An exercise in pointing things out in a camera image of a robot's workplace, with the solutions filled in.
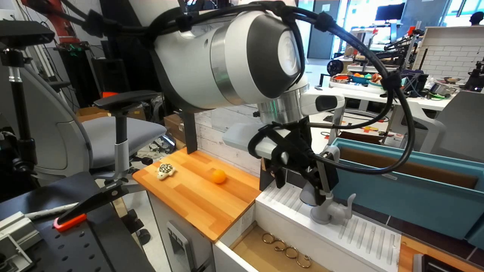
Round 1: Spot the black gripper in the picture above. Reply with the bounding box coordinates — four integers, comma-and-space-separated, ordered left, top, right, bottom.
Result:
247, 122, 339, 207

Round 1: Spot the grey toy faucet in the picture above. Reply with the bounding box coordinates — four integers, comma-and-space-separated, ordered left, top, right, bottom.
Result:
299, 145, 358, 226

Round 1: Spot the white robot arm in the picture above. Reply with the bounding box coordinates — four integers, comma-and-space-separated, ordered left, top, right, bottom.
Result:
129, 0, 343, 205

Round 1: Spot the orange ball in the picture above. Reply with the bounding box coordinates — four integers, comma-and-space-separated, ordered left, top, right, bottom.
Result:
210, 169, 227, 184

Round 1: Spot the teal storage bin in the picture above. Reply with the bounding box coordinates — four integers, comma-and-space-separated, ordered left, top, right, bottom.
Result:
334, 151, 484, 248

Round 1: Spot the grey wood-pattern back panel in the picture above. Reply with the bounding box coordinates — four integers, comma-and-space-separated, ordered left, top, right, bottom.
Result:
180, 106, 262, 178

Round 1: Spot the grey chair at right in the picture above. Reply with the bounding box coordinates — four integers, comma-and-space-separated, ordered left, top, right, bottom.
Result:
410, 90, 484, 161

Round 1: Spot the wooden toy countertop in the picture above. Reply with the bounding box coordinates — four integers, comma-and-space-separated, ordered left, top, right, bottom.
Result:
133, 149, 260, 242

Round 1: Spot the cluttered white workbench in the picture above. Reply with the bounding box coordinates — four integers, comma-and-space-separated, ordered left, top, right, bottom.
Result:
316, 25, 484, 148

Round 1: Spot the white toy cabinet front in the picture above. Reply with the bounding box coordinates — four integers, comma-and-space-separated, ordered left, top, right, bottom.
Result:
148, 193, 215, 272

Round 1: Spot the small white green toy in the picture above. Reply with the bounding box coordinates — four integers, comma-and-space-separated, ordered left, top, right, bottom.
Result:
157, 163, 177, 180

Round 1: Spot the black orange-tipped clamp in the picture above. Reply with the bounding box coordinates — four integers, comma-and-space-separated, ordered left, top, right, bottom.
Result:
53, 180, 142, 232

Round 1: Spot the grey office chair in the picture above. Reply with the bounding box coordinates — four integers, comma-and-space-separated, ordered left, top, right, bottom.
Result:
21, 68, 166, 180

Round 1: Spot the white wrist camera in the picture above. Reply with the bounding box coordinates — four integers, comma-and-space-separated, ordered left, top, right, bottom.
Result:
301, 90, 345, 115

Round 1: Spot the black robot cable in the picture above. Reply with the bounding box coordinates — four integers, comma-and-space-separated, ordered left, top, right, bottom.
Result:
145, 0, 417, 177

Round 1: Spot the black camera tripod stand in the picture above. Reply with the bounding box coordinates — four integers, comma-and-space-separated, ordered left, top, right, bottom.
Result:
0, 19, 56, 175

